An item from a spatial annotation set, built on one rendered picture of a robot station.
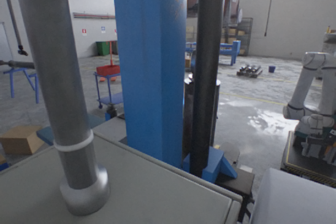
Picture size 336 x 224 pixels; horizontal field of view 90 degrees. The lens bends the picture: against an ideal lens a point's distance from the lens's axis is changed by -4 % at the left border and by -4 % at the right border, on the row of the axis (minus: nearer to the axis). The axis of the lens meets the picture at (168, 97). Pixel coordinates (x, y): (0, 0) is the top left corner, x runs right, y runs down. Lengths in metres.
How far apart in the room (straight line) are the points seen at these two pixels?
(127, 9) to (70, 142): 0.49
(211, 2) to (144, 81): 0.33
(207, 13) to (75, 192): 0.57
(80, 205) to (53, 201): 0.05
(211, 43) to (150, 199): 0.51
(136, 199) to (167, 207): 0.04
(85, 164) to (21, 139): 3.17
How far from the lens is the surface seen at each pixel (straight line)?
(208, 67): 0.64
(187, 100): 1.05
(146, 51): 0.56
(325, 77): 2.11
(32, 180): 0.31
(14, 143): 3.49
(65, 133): 0.18
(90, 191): 0.22
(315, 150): 2.81
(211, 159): 0.91
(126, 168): 0.28
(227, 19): 1.14
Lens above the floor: 1.76
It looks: 21 degrees down
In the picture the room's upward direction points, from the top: straight up
